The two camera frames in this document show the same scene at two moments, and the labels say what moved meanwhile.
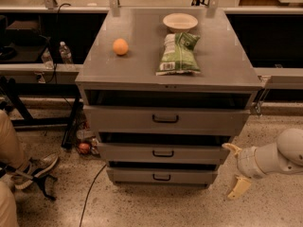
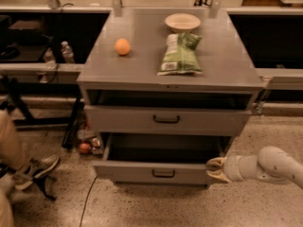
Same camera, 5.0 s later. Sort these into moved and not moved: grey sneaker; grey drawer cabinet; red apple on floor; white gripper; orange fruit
Moved: white gripper
Not moved: orange fruit; grey drawer cabinet; red apple on floor; grey sneaker
